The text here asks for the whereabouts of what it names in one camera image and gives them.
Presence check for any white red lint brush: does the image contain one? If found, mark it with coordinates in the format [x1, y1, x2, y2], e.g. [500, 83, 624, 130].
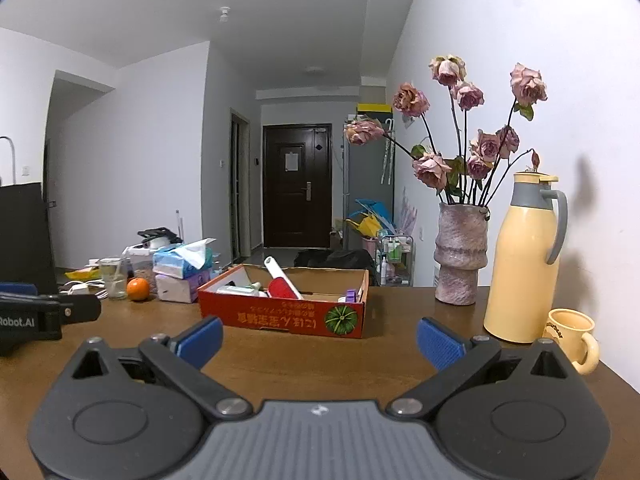
[263, 255, 305, 301]

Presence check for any cream thermos jug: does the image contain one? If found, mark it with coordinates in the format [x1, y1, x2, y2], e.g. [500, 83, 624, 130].
[483, 170, 569, 345]

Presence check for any metal cart with bottles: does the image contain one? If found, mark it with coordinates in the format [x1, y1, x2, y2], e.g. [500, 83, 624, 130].
[375, 229, 415, 286]

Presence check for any blue tissue pack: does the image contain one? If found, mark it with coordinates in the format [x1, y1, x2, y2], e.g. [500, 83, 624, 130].
[152, 238, 216, 280]

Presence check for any dried pink rose bouquet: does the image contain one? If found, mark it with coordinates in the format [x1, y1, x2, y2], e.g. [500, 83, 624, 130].
[343, 53, 549, 206]

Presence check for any purple feather decoration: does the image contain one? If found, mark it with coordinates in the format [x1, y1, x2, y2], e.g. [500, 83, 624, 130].
[397, 187, 419, 234]

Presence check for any white plastic bottle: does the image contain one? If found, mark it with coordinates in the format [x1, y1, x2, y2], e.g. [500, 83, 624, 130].
[215, 282, 269, 297]

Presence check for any black device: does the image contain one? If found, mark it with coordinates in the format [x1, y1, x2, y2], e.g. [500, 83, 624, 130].
[137, 228, 184, 244]

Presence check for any white charger with cable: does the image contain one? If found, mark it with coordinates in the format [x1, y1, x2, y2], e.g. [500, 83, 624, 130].
[59, 280, 109, 297]

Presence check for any clear glass cup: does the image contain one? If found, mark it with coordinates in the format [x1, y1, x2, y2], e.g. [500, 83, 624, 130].
[98, 257, 130, 301]

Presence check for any folded pale umbrella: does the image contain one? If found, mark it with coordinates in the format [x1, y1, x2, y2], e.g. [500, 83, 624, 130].
[380, 118, 394, 185]

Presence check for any dark wooden door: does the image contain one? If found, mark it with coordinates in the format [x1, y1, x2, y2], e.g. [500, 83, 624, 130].
[262, 122, 334, 249]

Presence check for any cream mug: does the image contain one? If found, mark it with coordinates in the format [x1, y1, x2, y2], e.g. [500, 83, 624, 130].
[542, 308, 600, 375]

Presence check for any grey fridge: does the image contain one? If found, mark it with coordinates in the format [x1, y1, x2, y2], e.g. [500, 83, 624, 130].
[342, 114, 396, 251]

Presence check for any orange fruit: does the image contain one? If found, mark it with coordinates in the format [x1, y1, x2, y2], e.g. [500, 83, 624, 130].
[126, 277, 150, 303]

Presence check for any pink textured vase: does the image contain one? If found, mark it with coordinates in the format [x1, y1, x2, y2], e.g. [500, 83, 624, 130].
[433, 201, 490, 306]

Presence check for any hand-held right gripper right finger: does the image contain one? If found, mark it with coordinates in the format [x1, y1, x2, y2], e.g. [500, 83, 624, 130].
[387, 317, 571, 421]

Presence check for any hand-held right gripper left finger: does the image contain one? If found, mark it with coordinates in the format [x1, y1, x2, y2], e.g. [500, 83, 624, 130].
[67, 316, 252, 420]

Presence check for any purple tissue pack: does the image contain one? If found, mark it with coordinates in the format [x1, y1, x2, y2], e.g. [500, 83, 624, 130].
[154, 270, 212, 305]

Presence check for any orange and white cardboard box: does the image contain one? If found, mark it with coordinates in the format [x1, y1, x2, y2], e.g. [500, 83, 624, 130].
[197, 263, 370, 340]

